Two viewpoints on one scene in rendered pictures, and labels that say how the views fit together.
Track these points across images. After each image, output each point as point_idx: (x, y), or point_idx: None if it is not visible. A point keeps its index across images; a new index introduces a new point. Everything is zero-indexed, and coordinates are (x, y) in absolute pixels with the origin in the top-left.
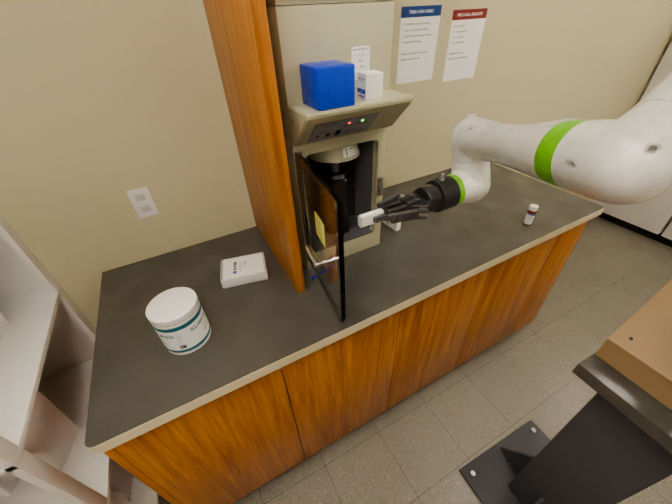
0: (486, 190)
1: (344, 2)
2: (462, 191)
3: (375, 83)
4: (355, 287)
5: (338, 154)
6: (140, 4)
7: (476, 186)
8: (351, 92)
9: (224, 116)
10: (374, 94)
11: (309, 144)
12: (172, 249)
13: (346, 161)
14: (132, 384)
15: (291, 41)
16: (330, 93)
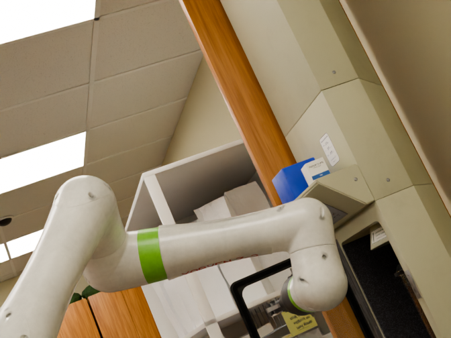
0: (298, 292)
1: (303, 113)
2: (288, 290)
3: (307, 174)
4: None
5: (370, 239)
6: None
7: (293, 286)
8: (289, 190)
9: (439, 192)
10: (311, 184)
11: (337, 232)
12: None
13: (374, 248)
14: None
15: (297, 154)
16: (282, 194)
